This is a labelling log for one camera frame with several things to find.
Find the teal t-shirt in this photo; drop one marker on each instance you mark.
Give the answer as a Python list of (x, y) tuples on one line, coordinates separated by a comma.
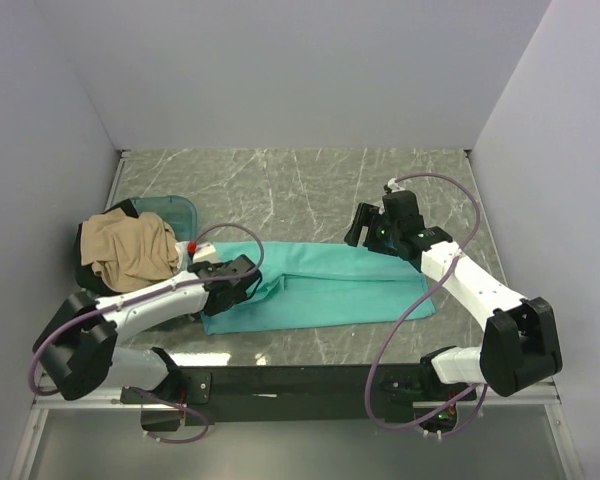
[(314, 285)]

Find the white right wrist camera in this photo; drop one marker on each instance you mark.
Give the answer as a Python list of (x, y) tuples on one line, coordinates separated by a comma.
[(392, 186)]

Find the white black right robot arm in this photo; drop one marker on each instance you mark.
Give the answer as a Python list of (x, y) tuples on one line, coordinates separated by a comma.
[(520, 345)]

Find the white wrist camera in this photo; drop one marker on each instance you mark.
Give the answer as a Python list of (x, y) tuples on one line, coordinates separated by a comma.
[(392, 186), (200, 252)]

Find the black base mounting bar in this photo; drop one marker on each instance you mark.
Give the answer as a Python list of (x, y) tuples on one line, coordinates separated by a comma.
[(298, 393)]

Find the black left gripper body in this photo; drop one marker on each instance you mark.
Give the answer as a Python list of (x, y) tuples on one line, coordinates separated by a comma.
[(216, 309)]

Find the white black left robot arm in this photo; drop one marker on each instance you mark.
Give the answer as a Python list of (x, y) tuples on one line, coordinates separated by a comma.
[(78, 348)]

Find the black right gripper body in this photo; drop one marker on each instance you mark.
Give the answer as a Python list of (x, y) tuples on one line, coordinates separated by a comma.
[(381, 236)]

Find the aluminium frame rail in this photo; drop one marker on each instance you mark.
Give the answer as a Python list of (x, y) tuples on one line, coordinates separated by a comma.
[(521, 437)]

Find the beige t-shirt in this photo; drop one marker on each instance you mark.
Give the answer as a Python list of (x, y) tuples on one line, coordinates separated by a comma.
[(129, 253)]

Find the teal plastic laundry bin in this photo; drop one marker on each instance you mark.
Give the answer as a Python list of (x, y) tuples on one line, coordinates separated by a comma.
[(175, 210)]

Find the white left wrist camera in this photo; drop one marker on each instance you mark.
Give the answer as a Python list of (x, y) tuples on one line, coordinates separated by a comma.
[(200, 252)]

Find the white t-shirt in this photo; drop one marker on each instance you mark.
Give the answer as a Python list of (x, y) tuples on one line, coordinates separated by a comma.
[(182, 252)]

